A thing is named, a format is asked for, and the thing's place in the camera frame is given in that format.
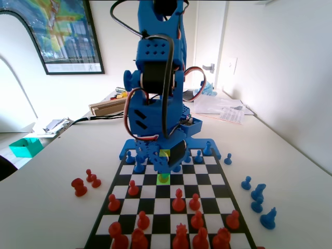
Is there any red chess queen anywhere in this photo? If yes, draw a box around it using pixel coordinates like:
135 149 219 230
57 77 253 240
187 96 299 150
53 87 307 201
171 223 189 249

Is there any red chess knight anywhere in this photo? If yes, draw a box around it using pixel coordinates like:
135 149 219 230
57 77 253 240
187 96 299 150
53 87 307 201
212 227 232 249
131 228 149 249

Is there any black white chessboard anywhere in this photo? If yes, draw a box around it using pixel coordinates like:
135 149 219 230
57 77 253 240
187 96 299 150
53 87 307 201
84 147 257 249

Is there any grey pad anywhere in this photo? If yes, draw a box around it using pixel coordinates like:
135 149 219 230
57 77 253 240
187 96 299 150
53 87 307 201
183 89 196 103

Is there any clear plastic bag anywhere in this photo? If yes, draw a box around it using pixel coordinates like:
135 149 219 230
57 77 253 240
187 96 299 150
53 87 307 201
193 92 247 115

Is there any printed paper sheet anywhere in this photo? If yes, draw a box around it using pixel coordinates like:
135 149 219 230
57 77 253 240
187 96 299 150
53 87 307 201
218 106 246 125

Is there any long cardboard box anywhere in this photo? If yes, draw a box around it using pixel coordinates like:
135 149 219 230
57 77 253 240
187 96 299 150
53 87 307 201
88 97 130 117

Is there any blue white plush toy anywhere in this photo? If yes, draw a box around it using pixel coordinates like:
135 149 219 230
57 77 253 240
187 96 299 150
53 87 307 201
201 80 217 96

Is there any crumpled grey packaging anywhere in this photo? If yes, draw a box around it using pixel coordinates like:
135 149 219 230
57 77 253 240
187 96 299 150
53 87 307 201
42 116 76 135

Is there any white door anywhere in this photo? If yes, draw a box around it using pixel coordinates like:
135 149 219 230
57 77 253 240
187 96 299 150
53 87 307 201
195 0 226 90

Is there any teal plastic bin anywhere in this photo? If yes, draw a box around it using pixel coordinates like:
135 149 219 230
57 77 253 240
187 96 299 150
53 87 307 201
8 137 44 158

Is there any dark chair back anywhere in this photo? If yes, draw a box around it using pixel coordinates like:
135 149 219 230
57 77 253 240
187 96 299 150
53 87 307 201
0 155 19 182

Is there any framed map poster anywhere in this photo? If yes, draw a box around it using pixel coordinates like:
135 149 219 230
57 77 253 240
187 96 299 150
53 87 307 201
0 0 106 76

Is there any blue base plate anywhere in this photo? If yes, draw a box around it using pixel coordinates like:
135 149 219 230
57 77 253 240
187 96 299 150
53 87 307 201
118 137 222 160

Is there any blue camera housing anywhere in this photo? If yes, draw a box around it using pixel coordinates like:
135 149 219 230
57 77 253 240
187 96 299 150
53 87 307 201
177 115 203 137

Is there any black camera cable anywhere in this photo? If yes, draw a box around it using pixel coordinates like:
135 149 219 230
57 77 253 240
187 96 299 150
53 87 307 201
110 0 175 138

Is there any red white black servo wire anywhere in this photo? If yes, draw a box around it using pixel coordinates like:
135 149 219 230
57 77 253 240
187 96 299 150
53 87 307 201
123 88 160 142
183 66 208 103

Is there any thin black table cable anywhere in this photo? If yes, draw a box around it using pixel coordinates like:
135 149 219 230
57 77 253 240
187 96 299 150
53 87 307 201
89 111 127 121

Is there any thick black table cable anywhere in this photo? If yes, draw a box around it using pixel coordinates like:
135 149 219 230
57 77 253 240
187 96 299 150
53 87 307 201
67 110 128 126

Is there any white wall switch plate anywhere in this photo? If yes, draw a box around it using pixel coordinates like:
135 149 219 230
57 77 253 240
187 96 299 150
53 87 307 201
226 57 238 75

